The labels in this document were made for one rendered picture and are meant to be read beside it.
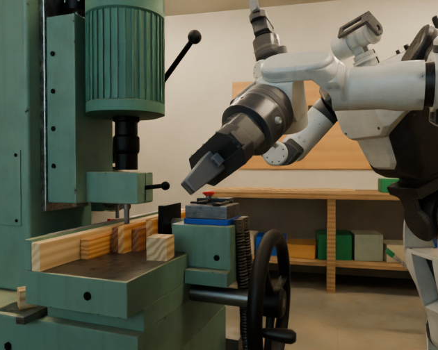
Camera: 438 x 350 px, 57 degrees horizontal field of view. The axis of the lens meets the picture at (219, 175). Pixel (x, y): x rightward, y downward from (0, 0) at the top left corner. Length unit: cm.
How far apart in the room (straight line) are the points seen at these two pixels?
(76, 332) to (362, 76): 64
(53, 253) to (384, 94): 61
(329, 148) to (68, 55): 341
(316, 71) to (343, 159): 354
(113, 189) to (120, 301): 32
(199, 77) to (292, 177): 145
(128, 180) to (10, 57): 38
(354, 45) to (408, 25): 333
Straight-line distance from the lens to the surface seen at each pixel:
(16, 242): 102
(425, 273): 130
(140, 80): 89
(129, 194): 91
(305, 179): 416
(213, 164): 54
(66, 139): 96
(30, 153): 99
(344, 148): 415
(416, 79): 64
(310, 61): 64
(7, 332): 92
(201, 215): 86
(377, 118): 103
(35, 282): 80
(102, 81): 90
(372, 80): 64
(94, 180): 96
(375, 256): 383
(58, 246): 81
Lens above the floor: 109
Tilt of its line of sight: 1 degrees down
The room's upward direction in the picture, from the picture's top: straight up
